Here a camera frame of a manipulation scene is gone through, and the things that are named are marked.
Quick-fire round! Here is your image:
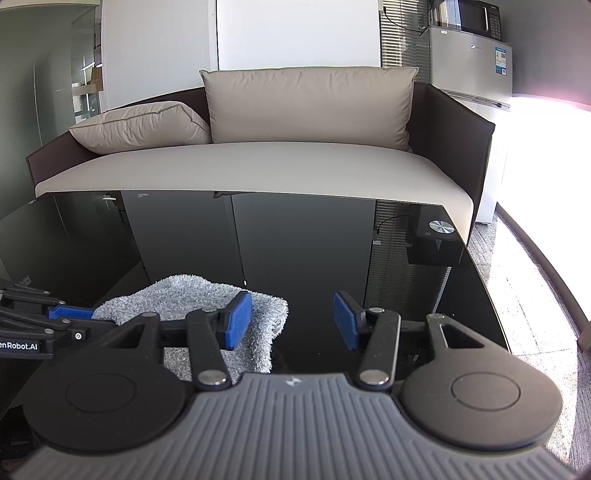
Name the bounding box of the dark brown sofa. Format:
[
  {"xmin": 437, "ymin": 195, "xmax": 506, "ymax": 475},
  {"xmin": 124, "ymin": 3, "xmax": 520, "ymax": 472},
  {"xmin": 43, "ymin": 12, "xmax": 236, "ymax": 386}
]
[{"xmin": 26, "ymin": 76, "xmax": 495, "ymax": 239}]

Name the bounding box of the small beige side cushion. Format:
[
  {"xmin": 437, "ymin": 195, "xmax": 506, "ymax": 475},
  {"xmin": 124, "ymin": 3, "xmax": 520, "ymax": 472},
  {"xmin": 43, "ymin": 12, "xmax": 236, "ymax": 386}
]
[{"xmin": 69, "ymin": 101, "xmax": 211, "ymax": 155}]

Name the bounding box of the large beige back cushion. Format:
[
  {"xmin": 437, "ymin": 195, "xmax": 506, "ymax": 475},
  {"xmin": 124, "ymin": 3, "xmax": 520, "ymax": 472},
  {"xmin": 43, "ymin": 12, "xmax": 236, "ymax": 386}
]
[{"xmin": 200, "ymin": 67, "xmax": 419, "ymax": 151}]

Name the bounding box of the black microwave oven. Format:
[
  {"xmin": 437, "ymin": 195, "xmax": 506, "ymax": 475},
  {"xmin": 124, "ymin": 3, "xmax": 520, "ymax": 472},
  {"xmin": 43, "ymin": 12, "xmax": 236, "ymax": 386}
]
[{"xmin": 430, "ymin": 0, "xmax": 503, "ymax": 41}]

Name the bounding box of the silver refrigerator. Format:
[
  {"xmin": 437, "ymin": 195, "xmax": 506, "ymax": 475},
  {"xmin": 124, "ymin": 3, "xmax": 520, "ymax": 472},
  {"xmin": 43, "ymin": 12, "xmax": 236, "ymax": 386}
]
[{"xmin": 425, "ymin": 26, "xmax": 513, "ymax": 110}]

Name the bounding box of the round silver table disc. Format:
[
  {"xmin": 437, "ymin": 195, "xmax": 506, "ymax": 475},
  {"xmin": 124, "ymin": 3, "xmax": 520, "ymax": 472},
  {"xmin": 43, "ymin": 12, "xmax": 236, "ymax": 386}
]
[{"xmin": 429, "ymin": 220, "xmax": 455, "ymax": 235}]

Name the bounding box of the grey terry towel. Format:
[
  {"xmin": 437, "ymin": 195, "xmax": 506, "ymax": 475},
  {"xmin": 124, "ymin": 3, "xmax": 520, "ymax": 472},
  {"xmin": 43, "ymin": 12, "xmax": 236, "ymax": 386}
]
[{"xmin": 91, "ymin": 274, "xmax": 290, "ymax": 383}]

